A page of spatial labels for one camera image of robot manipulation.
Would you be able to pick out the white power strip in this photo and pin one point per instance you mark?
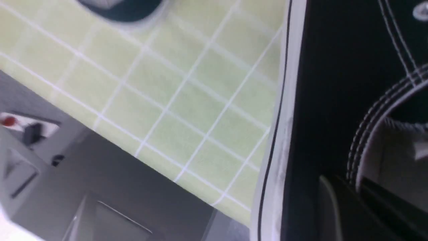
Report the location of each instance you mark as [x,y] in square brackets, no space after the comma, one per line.
[31,129]

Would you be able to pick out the green checked tablecloth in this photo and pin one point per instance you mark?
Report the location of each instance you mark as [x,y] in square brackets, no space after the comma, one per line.
[192,96]

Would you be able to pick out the black canvas lace-up shoe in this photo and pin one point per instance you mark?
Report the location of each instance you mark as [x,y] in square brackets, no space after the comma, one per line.
[123,11]
[351,103]

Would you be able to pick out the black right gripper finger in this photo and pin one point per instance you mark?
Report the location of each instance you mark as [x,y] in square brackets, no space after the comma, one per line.
[343,216]

